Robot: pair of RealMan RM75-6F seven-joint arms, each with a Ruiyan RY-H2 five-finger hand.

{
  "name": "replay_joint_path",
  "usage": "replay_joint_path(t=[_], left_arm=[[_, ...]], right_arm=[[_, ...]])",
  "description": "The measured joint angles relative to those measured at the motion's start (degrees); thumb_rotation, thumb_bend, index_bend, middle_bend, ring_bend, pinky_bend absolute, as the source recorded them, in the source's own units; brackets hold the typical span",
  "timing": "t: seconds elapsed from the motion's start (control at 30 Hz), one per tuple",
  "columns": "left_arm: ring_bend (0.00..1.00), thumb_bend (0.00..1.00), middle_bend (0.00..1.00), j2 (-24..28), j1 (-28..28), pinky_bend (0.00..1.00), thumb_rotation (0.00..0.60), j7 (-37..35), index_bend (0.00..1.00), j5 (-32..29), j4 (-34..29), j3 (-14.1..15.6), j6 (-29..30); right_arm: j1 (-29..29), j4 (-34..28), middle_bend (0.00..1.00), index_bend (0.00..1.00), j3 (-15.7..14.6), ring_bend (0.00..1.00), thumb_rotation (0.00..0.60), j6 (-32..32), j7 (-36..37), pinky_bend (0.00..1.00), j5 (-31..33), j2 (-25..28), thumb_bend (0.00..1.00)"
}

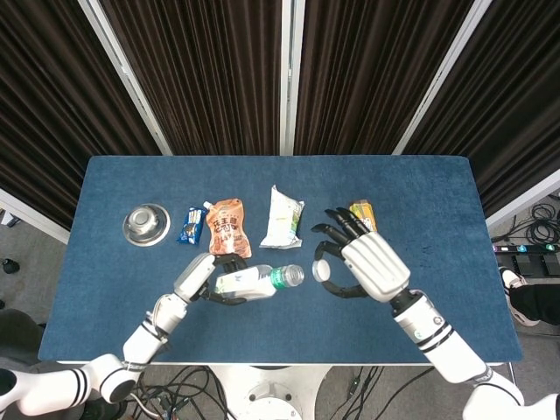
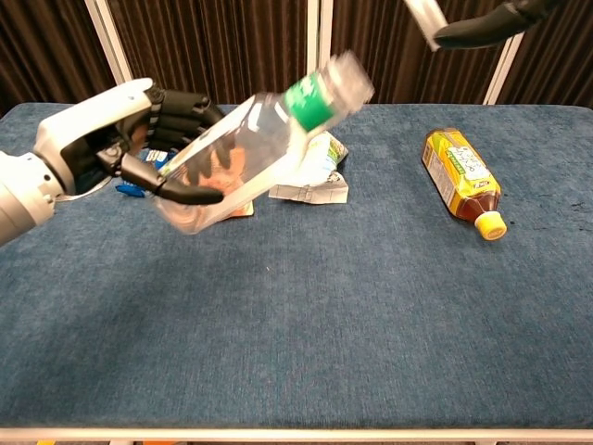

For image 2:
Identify blue table mat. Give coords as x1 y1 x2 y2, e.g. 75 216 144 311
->
0 102 593 430

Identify blue cookie packet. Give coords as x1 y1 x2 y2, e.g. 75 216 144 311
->
115 146 180 198

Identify white partition post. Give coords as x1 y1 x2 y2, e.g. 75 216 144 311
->
84 0 142 106
482 0 538 106
305 0 334 106

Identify white table frame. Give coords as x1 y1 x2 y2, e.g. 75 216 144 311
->
0 427 593 443

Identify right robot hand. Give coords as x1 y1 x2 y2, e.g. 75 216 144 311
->
404 0 564 52

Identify white crumpled snack bag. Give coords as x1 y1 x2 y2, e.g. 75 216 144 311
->
268 131 350 205

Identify yellow tea bottle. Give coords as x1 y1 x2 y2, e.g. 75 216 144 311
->
421 128 509 241

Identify dark brown curtain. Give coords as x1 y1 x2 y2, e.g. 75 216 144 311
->
497 0 593 110
0 0 124 118
328 0 523 106
107 0 309 106

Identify orange peanut butter pouch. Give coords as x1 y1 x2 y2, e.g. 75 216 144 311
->
203 152 256 220

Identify white bottle cap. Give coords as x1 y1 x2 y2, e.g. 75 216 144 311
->
322 49 376 113

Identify clear plastic bottle green label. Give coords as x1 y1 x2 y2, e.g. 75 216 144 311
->
152 69 347 235

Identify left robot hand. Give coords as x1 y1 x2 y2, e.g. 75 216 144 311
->
32 77 224 206

